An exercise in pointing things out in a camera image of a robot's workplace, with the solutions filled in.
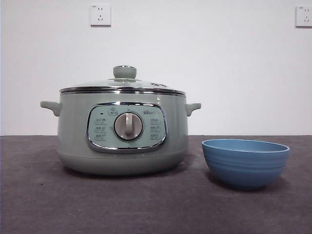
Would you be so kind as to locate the white wall socket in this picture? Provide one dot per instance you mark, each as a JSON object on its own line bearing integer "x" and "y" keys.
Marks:
{"x": 100, "y": 15}
{"x": 304, "y": 16}

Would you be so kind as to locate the pale green electric steamer pot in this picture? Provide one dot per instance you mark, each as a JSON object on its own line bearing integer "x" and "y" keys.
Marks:
{"x": 73, "y": 136}

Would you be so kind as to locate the glass lid with green knob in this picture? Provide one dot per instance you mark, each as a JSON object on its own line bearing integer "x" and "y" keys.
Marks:
{"x": 124, "y": 72}

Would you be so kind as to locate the blue ribbed bowl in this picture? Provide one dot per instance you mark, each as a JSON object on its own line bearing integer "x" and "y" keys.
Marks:
{"x": 245, "y": 168}

